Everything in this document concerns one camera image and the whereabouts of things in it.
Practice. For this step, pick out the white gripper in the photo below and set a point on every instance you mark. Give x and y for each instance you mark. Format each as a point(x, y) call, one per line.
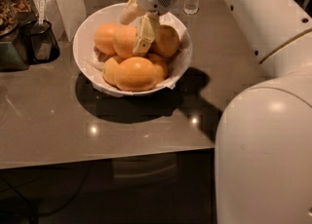
point(148, 25)

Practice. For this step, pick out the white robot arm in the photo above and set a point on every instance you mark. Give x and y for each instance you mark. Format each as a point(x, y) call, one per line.
point(263, 146)

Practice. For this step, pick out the white paper bowl liner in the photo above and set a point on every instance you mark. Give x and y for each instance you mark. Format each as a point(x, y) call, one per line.
point(177, 62)

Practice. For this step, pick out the white bowl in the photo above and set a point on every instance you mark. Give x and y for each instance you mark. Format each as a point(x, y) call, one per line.
point(85, 36)

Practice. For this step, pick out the yellowish orange back right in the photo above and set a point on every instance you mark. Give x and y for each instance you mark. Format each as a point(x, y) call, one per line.
point(166, 42)

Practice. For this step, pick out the white board panel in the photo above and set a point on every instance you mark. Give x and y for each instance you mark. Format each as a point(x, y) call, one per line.
point(61, 0)

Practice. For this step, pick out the white tag in cup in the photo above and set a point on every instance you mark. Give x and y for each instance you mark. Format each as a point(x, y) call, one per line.
point(41, 8)

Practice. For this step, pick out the black mesh cup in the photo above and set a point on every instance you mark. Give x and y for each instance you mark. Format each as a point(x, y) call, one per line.
point(40, 41)

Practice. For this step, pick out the tray of nuts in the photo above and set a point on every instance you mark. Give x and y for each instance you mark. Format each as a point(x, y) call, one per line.
point(10, 11)

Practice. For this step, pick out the dark metal box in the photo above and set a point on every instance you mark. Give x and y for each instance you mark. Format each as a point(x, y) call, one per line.
point(13, 52)

